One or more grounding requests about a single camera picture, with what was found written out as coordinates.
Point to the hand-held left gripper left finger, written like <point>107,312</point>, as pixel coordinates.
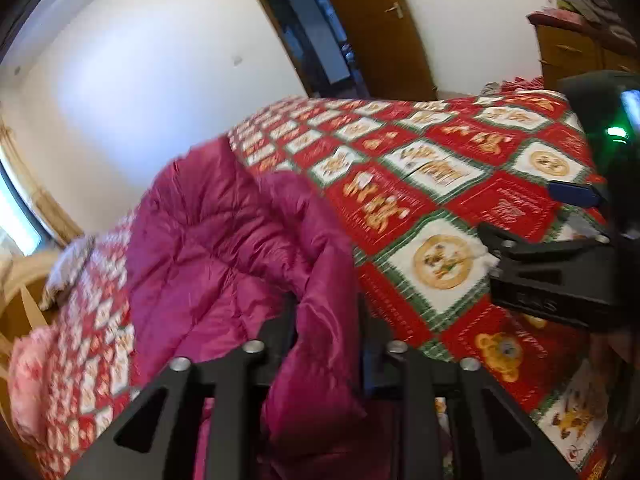
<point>272,335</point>

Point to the red patchwork print bedspread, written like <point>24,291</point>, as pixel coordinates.
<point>430,180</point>

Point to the dark door frame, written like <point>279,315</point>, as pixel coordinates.
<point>280,35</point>

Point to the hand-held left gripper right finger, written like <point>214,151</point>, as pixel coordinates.
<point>375,340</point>

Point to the window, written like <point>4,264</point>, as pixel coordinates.
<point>15,215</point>

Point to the pile of folded clothes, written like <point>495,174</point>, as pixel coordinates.
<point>585,10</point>

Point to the brown wooden door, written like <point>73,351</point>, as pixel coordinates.
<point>372,40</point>

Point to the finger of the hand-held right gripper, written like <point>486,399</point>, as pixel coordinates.
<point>575,194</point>
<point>530,250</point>

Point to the striped pillow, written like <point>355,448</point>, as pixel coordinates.
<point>67,272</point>

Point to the white wall switch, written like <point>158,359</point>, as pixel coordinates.
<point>238,60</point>

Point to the beige patterned curtain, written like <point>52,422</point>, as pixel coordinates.
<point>40,200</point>

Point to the wooden cabinet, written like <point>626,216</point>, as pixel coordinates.
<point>575,60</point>

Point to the pink floral pillow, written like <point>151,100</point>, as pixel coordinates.
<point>32,385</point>

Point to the magenta down jacket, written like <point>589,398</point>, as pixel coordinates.
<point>210,260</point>

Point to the cream wooden headboard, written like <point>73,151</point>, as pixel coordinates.
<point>20,290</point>

